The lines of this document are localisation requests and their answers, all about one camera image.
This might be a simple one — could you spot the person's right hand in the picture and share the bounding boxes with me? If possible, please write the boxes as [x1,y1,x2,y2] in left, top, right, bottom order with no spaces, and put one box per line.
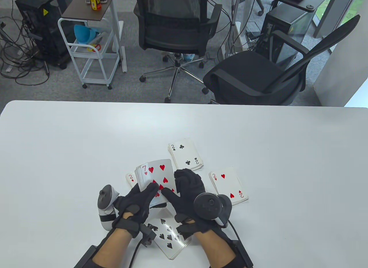
[161,168,230,241]

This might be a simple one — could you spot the person's left hand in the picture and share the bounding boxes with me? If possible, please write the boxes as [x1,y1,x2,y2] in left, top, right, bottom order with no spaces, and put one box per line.
[112,182,168,238]

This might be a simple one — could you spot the pile of face-up diamonds cards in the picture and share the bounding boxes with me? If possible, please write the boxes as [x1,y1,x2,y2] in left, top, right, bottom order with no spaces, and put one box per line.
[126,172,138,189]

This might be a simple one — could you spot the stack of red-backed playing cards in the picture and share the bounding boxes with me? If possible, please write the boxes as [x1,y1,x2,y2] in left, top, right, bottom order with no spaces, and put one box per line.
[135,159,178,207]

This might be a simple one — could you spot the red hearts playing card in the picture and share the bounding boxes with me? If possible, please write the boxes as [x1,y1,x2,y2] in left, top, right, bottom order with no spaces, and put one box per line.
[140,159,178,206]

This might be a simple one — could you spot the pile of face-up clubs cards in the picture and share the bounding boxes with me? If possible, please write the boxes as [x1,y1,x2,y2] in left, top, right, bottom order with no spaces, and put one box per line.
[168,138,204,170]

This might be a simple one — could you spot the pile of face-up hearts cards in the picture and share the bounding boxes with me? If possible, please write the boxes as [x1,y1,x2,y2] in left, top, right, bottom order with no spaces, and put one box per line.
[209,167,248,206]

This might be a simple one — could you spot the pile of face-up spades cards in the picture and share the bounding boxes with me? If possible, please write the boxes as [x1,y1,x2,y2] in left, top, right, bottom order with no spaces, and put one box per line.
[149,208,191,260]

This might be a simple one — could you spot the person's left forearm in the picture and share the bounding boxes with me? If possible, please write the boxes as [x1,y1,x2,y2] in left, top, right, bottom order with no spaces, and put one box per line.
[93,228,133,268]

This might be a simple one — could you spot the person's right forearm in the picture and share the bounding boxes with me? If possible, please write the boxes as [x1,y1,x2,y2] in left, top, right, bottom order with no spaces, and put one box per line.
[192,231,237,268]

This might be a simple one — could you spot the grey left hand controller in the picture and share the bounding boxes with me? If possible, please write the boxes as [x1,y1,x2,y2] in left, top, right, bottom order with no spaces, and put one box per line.
[98,185,120,231]

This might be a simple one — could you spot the black padded office chair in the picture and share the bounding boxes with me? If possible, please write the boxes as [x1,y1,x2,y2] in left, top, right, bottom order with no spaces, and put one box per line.
[203,15,361,106]

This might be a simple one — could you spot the black mesh back office chair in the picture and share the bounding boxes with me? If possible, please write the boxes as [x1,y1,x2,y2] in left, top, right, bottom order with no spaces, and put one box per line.
[133,0,223,104]

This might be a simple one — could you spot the blue plastic bowl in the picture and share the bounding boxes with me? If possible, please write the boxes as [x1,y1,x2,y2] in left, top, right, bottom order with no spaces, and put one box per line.
[74,24,101,45]

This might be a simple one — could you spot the black chair base with casters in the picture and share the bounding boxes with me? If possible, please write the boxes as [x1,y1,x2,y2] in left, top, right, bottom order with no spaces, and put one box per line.
[254,0,279,17]

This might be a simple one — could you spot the black computer tower yellow sticker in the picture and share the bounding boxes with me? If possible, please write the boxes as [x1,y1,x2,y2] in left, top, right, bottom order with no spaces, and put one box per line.
[15,0,78,69]

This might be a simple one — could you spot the black glass side computer tower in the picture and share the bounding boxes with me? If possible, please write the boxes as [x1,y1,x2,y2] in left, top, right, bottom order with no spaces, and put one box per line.
[254,5,316,70]

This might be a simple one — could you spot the brown top white side table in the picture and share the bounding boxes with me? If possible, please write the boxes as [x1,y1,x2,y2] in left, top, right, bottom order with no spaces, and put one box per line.
[61,0,127,73]

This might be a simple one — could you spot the dark office desk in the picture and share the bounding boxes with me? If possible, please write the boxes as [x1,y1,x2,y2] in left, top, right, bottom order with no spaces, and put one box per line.
[254,0,327,12]

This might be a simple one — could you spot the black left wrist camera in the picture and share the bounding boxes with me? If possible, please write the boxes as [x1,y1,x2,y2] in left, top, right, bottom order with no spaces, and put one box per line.
[140,224,157,247]

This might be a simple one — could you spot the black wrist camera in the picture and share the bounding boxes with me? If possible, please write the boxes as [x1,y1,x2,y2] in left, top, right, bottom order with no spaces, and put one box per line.
[176,223,193,242]
[140,224,157,247]

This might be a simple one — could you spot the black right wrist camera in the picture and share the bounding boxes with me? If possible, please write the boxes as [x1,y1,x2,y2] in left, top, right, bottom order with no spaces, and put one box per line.
[176,223,193,242]

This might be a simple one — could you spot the black left glove cable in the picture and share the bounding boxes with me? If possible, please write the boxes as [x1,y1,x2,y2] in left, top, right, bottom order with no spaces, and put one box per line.
[129,244,143,268]

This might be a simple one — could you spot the black glove cable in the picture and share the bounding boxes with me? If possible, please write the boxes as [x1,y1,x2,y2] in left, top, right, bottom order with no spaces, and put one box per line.
[227,219,241,242]
[129,244,143,268]

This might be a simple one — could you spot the black right glove cable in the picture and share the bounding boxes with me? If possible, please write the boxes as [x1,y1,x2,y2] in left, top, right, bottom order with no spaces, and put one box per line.
[227,219,241,242]

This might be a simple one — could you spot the black left forearm strap pack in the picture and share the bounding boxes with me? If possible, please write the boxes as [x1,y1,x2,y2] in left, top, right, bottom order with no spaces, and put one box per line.
[74,245,115,268]

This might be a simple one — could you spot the black forearm strap pack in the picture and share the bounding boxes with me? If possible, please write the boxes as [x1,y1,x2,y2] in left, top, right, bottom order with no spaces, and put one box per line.
[74,245,115,268]
[208,241,254,268]

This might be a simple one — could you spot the black right forearm strap pack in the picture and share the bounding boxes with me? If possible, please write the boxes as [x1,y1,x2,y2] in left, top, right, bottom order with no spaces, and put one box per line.
[208,241,254,268]

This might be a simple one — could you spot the white wire rolling cart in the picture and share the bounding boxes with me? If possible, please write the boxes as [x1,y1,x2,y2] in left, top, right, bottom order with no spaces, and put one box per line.
[57,18,120,90]

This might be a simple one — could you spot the tangle of black floor cables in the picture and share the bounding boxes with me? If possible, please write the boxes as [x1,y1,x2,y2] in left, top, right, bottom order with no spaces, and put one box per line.
[0,16,51,85]

